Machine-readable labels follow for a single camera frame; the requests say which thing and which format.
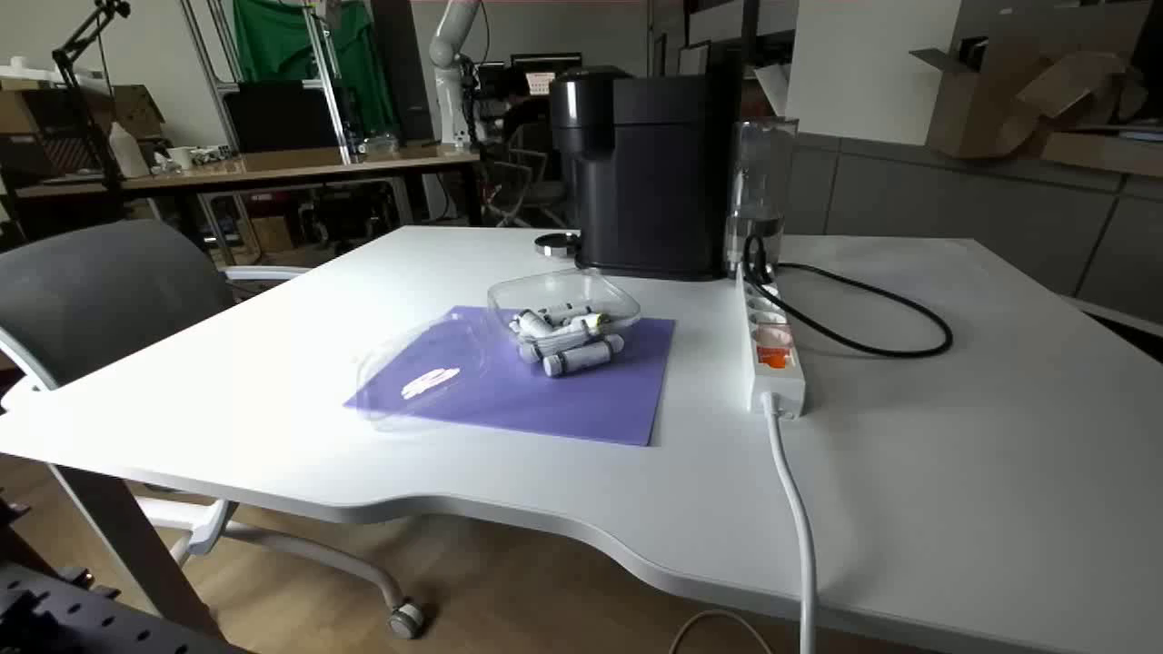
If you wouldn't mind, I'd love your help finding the clear plastic clamshell container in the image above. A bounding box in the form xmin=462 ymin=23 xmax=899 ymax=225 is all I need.
xmin=352 ymin=264 xmax=647 ymax=437

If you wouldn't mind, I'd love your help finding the small white labelled tube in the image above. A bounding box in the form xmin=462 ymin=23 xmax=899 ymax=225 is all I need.
xmin=542 ymin=338 xmax=630 ymax=381
xmin=533 ymin=317 xmax=606 ymax=357
xmin=507 ymin=309 xmax=556 ymax=346

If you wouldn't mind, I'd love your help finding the purple rectangular mat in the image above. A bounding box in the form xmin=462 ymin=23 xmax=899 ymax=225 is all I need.
xmin=341 ymin=303 xmax=681 ymax=452

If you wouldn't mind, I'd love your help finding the black coffee machine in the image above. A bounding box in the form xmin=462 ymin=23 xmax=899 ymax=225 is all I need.
xmin=549 ymin=67 xmax=803 ymax=282

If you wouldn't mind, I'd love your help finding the white power strip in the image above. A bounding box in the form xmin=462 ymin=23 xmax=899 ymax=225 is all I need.
xmin=739 ymin=268 xmax=811 ymax=419

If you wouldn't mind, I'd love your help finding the wooden desk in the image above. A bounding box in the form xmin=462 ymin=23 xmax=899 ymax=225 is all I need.
xmin=12 ymin=142 xmax=484 ymax=264

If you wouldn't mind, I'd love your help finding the grey cabinet counter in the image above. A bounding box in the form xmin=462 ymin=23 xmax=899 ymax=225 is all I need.
xmin=776 ymin=130 xmax=1163 ymax=327

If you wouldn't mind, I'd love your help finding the green cloth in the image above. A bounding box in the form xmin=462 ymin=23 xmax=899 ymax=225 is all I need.
xmin=230 ymin=0 xmax=400 ymax=139

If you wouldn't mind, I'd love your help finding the brown cardboard box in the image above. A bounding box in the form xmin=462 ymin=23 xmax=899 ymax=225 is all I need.
xmin=909 ymin=2 xmax=1157 ymax=166

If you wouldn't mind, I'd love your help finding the grey office chair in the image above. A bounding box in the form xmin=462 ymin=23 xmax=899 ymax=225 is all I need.
xmin=0 ymin=214 xmax=434 ymax=644

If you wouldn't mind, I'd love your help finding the black perforated breadboard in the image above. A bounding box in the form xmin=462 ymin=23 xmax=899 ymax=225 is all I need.
xmin=0 ymin=558 xmax=235 ymax=654

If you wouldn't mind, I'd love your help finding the white power strip cable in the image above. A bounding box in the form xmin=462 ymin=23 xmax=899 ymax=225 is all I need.
xmin=759 ymin=404 xmax=820 ymax=654

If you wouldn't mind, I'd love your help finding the black power cable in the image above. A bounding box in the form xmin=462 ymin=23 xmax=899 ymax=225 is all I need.
xmin=739 ymin=228 xmax=956 ymax=363

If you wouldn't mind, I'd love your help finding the thin white floor wire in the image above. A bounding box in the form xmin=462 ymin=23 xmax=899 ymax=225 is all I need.
xmin=664 ymin=606 xmax=777 ymax=654

